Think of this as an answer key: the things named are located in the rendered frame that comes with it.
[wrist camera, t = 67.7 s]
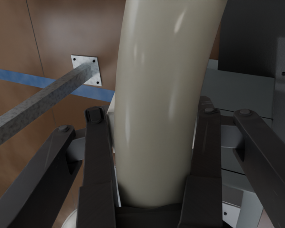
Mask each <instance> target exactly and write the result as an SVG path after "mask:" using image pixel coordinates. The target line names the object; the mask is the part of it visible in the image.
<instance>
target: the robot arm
mask: <svg viewBox="0 0 285 228"><path fill-rule="evenodd" d="M114 106H115V93H114V95H113V98H112V101H111V104H110V105H102V106H93V107H90V108H87V109H85V110H84V117H85V121H86V127H85V128H82V129H79V130H75V129H74V126H72V125H62V126H59V127H57V128H55V129H54V130H53V131H52V133H51V134H50V135H49V137H48V138H47V139H46V141H45V142H44V143H43V144H42V146H41V147H40V148H39V150H38V151H37V152H36V153H35V154H34V156H33V157H32V158H31V160H30V161H29V162H28V163H27V165H26V166H25V167H24V169H23V170H22V171H21V172H20V173H19V175H18V176H17V177H16V179H15V180H14V181H13V182H12V184H11V185H10V186H9V188H8V189H7V190H6V192H5V193H4V194H3V195H2V196H1V198H0V228H52V226H53V224H54V222H55V220H56V218H57V216H58V213H59V211H60V209H61V207H62V205H63V203H64V201H65V199H66V197H67V195H68V193H69V191H70V188H71V186H72V184H73V182H74V180H75V178H76V176H77V174H78V171H79V169H80V167H81V165H82V160H83V159H84V164H83V180H82V186H81V187H79V190H78V201H77V209H76V210H74V211H73V212H72V213H71V214H70V215H69V216H68V217H67V219H66V220H65V222H64V223H63V225H62V227H61V228H233V227H232V226H230V225H229V224H228V223H226V222H225V221H224V220H223V219H222V165H221V147H228V148H232V150H233V153H234V155H235V157H236V159H237V160H238V162H239V164H240V166H241V168H242V170H243V171H244V173H245V175H246V177H247V179H248V180H249V182H250V184H251V186H252V188H253V190H254V192H255V193H256V195H257V197H258V199H259V201H260V202H261V204H262V206H263V208H264V210H265V211H266V213H267V215H268V217H269V219H270V220H271V222H272V224H273V226H274V228H285V143H284V142H283V141H282V140H281V139H280V138H279V137H278V136H277V134H276V133H275V132H274V131H273V130H272V129H271V128H270V127H269V126H268V125H267V124H266V122H265V121H264V120H263V119H262V118H261V117H260V116H259V115H258V114H257V113H256V112H255V111H253V110H250V109H239V110H236V111H235V112H234V113H233V116H225V115H221V112H220V110H218V109H216V108H214V106H213V104H212V102H211V100H210V98H209V97H207V96H205V95H204V96H200V99H199V104H198V111H197V116H196V122H195V128H194V135H193V146H192V149H193V154H192V161H191V172H190V175H187V179H186V185H185V190H184V198H183V203H177V204H169V205H165V206H161V207H157V208H154V209H144V208H137V207H130V206H123V207H119V202H118V195H117V187H116V176H115V169H114V161H113V154H112V148H113V153H115V144H114Z"/></svg>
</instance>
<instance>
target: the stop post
mask: <svg viewBox="0 0 285 228"><path fill-rule="evenodd" d="M71 58H72V64H73V68H74V69H73V70H71V71H70V72H69V73H67V74H65V75H64V76H62V77H61V78H59V79H57V80H56V81H55V82H53V83H51V84H50V85H48V86H47V87H45V88H43V89H42V90H40V91H39V92H37V93H36V94H34V95H33V96H31V97H29V98H28V99H26V100H25V101H23V102H22V103H20V104H19V105H17V106H15V107H14V108H12V109H11V110H9V111H8V112H6V113H5V114H3V115H2V116H0V145H2V144H3V143H5V142H6V141H7V140H9V139H10V138H11V137H13V136H14V135H15V134H16V133H18V132H19V131H20V130H22V129H23V128H25V127H26V126H27V125H29V124H30V123H31V122H33V121H34V120H35V119H37V118H38V117H39V116H41V115H42V114H43V113H45V112H46V111H47V110H49V109H50V108H52V107H53V106H54V105H56V104H57V103H58V102H59V101H61V100H62V99H63V98H65V97H66V96H67V95H69V94H70V93H72V92H73V91H74V90H76V89H77V88H78V87H80V86H81V85H82V84H87V85H94V86H102V81H101V74H100V68H99V63H98V57H89V56H79V55H71Z"/></svg>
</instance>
